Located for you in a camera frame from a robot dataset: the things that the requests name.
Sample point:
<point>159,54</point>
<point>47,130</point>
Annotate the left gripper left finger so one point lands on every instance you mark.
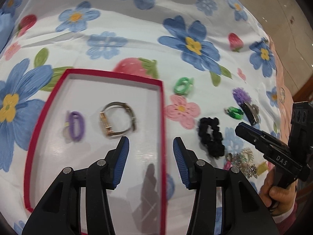
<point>116,160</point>

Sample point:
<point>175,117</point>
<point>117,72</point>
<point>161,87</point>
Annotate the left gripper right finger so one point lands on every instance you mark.
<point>185,160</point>

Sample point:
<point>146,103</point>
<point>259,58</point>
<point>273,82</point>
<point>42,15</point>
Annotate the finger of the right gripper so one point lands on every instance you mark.
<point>253,136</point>

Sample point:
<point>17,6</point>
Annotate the yellow hair claw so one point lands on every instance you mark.
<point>261,168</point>

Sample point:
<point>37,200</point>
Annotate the metal wristwatch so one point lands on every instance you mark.
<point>117,119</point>

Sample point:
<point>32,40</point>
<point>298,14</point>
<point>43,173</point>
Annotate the black scrunchie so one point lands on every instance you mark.
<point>211,137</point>

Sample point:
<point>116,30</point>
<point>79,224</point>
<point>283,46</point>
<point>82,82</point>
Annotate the light green hair clip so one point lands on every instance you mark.
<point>183,86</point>

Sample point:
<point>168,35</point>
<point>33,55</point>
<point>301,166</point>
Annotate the pink hair clip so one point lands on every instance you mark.
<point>227,165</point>

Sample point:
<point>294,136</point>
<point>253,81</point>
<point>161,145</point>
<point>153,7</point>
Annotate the red jewelry tray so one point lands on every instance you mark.
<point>66,171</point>

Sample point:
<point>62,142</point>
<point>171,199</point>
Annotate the right hand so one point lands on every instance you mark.
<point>278,200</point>

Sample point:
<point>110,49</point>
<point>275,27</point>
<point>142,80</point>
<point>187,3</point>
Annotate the purple flower hair claw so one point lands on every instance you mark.
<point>244,101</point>

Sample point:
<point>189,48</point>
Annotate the pink printed cloth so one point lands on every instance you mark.
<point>284,97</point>

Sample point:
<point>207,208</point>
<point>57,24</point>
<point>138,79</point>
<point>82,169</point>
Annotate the floral bed sheet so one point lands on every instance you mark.
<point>218,43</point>

